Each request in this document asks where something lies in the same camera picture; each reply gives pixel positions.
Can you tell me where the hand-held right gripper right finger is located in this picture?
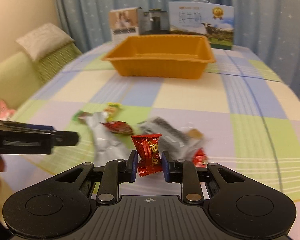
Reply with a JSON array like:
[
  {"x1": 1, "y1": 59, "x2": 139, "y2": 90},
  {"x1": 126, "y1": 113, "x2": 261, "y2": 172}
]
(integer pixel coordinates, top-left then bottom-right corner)
[{"x1": 161, "y1": 151, "x2": 249, "y2": 205}]

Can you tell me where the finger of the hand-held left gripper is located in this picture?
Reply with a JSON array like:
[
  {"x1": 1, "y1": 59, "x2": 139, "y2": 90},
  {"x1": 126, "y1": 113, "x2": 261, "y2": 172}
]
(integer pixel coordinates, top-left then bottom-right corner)
[
  {"x1": 51, "y1": 130, "x2": 80, "y2": 147},
  {"x1": 25, "y1": 124, "x2": 57, "y2": 132}
]

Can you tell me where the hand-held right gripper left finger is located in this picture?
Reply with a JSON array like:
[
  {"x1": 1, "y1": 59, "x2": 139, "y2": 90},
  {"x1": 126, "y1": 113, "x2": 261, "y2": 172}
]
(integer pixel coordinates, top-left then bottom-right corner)
[{"x1": 50, "y1": 150, "x2": 138, "y2": 206}]

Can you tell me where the red gold-print candy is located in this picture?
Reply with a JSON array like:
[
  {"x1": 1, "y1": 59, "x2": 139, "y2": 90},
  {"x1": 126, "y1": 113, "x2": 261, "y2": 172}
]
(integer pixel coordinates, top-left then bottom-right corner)
[{"x1": 131, "y1": 133, "x2": 163, "y2": 178}]

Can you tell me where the dark green snack packet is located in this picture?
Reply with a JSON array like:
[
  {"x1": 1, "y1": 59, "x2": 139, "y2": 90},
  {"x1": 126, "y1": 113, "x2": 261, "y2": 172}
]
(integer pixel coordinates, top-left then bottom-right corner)
[{"x1": 73, "y1": 110, "x2": 93, "y2": 124}]

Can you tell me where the small red candy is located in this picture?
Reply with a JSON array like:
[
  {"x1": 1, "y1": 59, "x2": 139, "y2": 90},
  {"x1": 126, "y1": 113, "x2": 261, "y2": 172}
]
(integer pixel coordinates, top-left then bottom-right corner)
[{"x1": 192, "y1": 148, "x2": 209, "y2": 168}]

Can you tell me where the clear packet with dark print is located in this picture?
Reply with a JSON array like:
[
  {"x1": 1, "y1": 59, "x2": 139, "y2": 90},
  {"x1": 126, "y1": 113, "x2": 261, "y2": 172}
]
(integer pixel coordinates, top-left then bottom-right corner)
[{"x1": 139, "y1": 117, "x2": 190, "y2": 157}]

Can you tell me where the silver green snack pouch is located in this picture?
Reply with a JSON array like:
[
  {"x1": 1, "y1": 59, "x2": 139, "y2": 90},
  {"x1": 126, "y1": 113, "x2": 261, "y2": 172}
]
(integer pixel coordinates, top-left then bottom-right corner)
[{"x1": 86, "y1": 111, "x2": 131, "y2": 165}]

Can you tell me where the red snack packet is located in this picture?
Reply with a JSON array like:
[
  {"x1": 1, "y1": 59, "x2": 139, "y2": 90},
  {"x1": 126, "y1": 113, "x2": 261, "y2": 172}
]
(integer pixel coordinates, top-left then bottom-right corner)
[{"x1": 101, "y1": 120, "x2": 135, "y2": 136}]

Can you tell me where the orange plastic tray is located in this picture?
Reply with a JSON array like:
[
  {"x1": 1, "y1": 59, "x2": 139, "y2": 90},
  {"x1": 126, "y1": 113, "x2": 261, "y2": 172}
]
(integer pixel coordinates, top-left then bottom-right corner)
[{"x1": 101, "y1": 35, "x2": 217, "y2": 80}]

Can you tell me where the pink packet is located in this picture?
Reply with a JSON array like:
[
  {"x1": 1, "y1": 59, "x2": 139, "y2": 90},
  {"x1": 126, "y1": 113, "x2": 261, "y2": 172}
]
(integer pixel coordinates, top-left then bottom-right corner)
[{"x1": 0, "y1": 99, "x2": 17, "y2": 121}]

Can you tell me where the clear packet with brown snack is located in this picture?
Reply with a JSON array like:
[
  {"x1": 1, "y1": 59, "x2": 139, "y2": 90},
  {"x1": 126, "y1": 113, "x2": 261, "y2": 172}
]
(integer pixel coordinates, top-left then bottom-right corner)
[{"x1": 179, "y1": 127, "x2": 207, "y2": 147}]

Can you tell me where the yellow green snack packet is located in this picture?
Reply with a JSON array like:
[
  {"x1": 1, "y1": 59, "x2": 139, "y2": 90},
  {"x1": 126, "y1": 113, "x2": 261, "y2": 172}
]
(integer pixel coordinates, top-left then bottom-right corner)
[{"x1": 104, "y1": 102, "x2": 123, "y2": 121}]

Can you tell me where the green zigzag cushion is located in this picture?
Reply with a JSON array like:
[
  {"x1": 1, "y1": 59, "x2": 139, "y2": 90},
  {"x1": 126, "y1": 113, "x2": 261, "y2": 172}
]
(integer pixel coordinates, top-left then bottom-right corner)
[{"x1": 0, "y1": 42, "x2": 83, "y2": 122}]

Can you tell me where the checked tablecloth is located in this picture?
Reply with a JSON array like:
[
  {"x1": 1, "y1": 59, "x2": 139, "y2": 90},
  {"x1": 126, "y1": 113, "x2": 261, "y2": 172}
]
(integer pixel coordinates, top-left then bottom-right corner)
[{"x1": 0, "y1": 39, "x2": 300, "y2": 230}]

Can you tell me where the grey pillow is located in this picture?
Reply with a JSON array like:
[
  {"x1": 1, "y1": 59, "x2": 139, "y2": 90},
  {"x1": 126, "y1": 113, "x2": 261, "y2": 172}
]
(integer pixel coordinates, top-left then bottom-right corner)
[{"x1": 16, "y1": 22, "x2": 75, "y2": 62}]

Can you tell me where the beige humidifier box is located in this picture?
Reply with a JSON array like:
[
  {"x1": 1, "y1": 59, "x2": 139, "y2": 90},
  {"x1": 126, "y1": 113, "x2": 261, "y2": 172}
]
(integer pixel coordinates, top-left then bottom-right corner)
[{"x1": 108, "y1": 7, "x2": 140, "y2": 43}]

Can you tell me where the green glass humidifier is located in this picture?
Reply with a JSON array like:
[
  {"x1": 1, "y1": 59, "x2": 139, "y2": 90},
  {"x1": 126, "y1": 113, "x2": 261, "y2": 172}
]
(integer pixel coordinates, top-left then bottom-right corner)
[{"x1": 139, "y1": 6, "x2": 170, "y2": 36}]

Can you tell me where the milk carton box with cow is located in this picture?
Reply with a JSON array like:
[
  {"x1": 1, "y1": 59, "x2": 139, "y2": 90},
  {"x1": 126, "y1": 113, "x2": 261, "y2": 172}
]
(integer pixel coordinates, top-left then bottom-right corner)
[{"x1": 168, "y1": 0, "x2": 235, "y2": 51}]

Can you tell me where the blue star-print curtain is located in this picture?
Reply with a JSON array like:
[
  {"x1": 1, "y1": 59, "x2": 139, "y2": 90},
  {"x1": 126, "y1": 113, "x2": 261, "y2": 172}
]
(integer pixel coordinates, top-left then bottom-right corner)
[{"x1": 52, "y1": 0, "x2": 300, "y2": 80}]

